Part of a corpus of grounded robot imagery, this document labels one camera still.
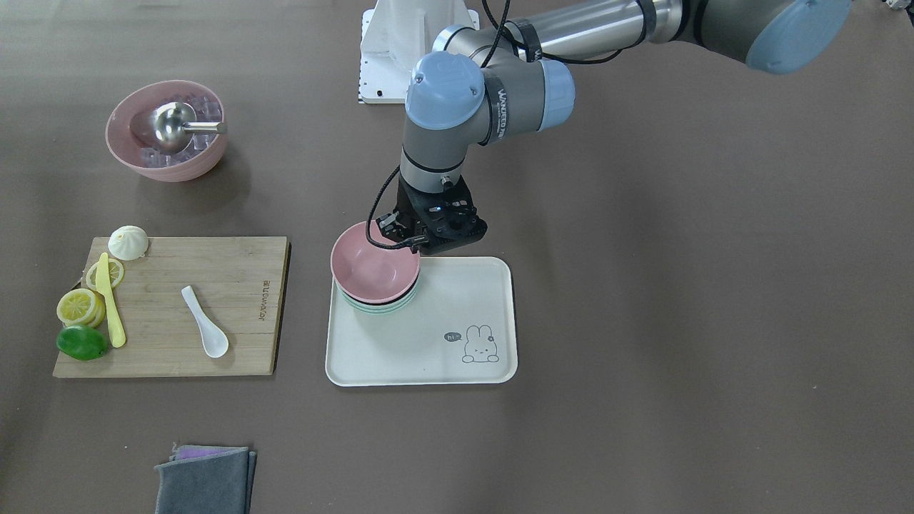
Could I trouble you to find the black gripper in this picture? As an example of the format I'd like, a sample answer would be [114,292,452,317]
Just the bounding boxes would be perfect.
[376,178,488,255]

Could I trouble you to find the lemon slice stack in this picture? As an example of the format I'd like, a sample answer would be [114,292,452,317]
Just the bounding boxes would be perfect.
[56,288,106,328]

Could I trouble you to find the white steamed bun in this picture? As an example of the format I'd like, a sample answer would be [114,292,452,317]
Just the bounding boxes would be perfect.
[107,226,149,261]

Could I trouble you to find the grey folded cloth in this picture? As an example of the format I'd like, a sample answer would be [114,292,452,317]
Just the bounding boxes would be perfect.
[154,446,258,513]

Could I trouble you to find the yellow plastic knife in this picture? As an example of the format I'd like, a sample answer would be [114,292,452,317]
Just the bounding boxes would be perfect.
[94,253,127,348]

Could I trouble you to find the purple cloth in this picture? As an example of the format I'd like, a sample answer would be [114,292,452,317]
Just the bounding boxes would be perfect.
[169,445,226,461]

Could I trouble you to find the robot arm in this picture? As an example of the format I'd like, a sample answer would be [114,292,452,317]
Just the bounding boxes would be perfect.
[365,1,852,255]

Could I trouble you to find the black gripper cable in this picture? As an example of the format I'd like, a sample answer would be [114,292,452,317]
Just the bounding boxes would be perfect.
[365,166,429,251]

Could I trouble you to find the bamboo cutting board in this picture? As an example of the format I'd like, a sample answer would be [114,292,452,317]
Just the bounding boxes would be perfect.
[53,236,290,378]

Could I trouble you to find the single lemon slice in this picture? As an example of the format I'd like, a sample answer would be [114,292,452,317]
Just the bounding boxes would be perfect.
[84,258,125,291]

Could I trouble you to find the white ceramic spoon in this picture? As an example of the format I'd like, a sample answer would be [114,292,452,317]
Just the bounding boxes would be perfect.
[181,286,229,358]

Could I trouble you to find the cream tray with bear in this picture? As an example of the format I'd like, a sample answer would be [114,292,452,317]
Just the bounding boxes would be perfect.
[324,256,518,387]

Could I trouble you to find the stacked green bowls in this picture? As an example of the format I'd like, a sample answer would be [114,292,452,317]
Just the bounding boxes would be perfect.
[333,279,421,315]

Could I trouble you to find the large pink ice bowl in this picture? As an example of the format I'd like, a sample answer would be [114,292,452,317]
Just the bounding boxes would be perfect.
[105,79,229,183]

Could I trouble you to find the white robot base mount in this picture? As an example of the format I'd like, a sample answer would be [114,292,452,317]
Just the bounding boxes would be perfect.
[357,1,480,104]

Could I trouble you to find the metal ice scoop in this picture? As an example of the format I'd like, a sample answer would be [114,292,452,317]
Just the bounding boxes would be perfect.
[129,101,226,155]

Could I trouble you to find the green lime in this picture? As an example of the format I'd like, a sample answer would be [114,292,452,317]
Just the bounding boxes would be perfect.
[56,324,109,361]

